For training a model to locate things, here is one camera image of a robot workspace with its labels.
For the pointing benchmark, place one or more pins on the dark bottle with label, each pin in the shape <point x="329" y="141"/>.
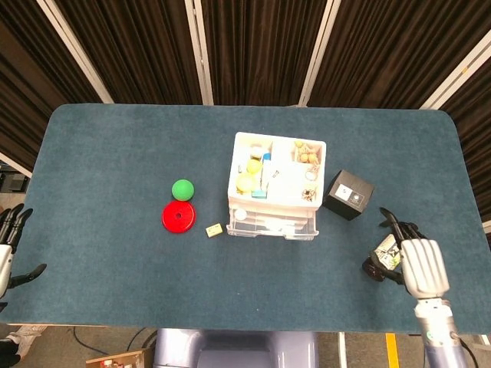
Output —
<point x="387" y="253"/>

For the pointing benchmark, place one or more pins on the pile of brown clips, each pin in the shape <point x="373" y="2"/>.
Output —
<point x="310" y="193"/>

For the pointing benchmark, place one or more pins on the white plastic drawer organizer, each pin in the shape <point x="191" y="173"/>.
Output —
<point x="285" y="147"/>

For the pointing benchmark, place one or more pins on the grey-purple robot base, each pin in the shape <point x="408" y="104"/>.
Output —
<point x="234" y="349"/>

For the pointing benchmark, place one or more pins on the red round disc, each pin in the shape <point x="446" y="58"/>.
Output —
<point x="184" y="220"/>

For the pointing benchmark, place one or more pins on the white tape roll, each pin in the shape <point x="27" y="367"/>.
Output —
<point x="256" y="149"/>

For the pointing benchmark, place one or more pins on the small yellow tape roll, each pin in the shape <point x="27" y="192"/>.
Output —
<point x="254" y="165"/>

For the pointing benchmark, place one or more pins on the white partition post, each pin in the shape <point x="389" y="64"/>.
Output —
<point x="13" y="164"/>
<point x="73" y="50"/>
<point x="318" y="53"/>
<point x="456" y="74"/>
<point x="199" y="50"/>

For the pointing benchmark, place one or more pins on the blue clip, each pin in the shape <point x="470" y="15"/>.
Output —
<point x="266" y="156"/>

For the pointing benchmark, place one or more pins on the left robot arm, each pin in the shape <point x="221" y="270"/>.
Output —
<point x="2" y="306"/>

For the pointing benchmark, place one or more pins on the black cube box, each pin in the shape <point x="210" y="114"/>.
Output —
<point x="348" y="195"/>

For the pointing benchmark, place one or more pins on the blue table mat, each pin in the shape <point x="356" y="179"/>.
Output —
<point x="115" y="153"/>

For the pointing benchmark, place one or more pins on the white round cap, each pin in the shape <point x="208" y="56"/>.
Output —
<point x="240" y="214"/>

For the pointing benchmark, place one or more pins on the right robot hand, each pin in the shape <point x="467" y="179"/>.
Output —
<point x="426" y="268"/>

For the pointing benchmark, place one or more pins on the dark brown curtain panel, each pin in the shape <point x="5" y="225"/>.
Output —
<point x="475" y="153"/>
<point x="261" y="50"/>
<point x="27" y="84"/>
<point x="134" y="50"/>
<point x="391" y="50"/>

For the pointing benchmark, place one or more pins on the light blue eraser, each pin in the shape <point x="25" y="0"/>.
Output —
<point x="259" y="194"/>

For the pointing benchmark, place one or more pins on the pile of wooden pieces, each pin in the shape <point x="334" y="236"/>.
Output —
<point x="305" y="152"/>

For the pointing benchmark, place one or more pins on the green ball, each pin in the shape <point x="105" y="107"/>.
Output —
<point x="183" y="189"/>

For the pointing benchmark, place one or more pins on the cardboard box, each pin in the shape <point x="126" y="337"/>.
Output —
<point x="122" y="360"/>

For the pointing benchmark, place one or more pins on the small cream eraser box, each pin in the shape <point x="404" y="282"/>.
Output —
<point x="214" y="230"/>

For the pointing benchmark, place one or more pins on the pile of metal clips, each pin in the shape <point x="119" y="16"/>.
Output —
<point x="311" y="172"/>

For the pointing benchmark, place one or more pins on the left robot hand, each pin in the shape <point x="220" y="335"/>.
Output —
<point x="4" y="264"/>

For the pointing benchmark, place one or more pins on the large pale yellow roll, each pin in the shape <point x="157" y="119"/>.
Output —
<point x="244" y="182"/>

